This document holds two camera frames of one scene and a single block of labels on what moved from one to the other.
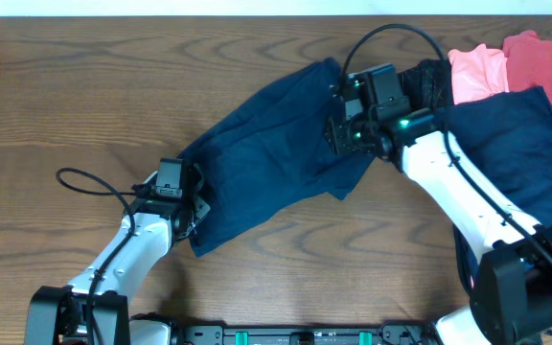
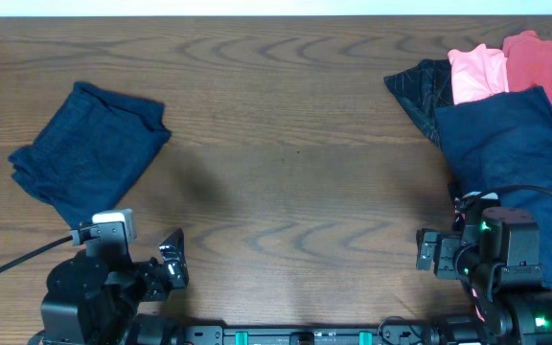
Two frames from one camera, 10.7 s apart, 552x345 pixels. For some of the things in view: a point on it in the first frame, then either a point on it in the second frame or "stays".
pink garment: x=478 y=73 stays
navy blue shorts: x=280 y=146 to x=93 y=149
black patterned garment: x=429 y=84 stays
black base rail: x=394 y=333 stays
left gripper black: x=202 y=209 to x=155 y=283
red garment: x=534 y=62 stays
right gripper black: x=338 y=138 to x=449 y=241
